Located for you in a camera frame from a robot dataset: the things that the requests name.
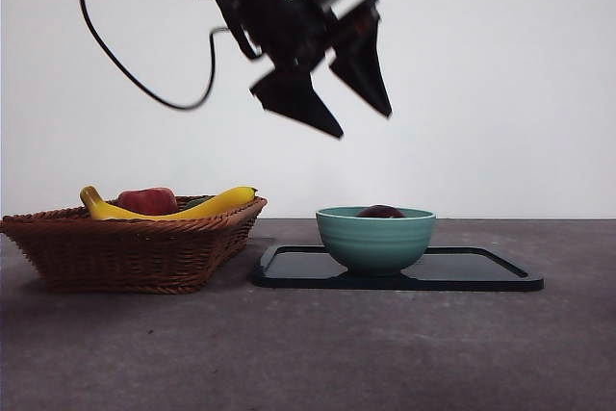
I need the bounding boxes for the yellow banana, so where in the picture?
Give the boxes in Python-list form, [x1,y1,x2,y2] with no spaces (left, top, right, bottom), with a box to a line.
[79,185,259,220]

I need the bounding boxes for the brown wicker basket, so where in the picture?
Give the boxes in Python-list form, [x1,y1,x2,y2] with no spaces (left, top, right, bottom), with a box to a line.
[0,195,269,295]

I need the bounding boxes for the teal ceramic bowl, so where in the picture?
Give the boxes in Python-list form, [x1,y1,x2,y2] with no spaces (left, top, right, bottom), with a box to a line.
[315,206,438,278]

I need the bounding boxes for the red apple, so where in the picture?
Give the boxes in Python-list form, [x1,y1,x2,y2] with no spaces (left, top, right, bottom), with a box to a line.
[117,187,179,215]

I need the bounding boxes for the dark rectangular tray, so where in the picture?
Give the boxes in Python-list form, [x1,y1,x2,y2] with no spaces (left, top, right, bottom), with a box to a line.
[253,244,546,293]

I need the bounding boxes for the dark purple plum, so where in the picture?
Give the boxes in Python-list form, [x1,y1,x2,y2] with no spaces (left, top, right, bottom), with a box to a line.
[356,204,406,219]

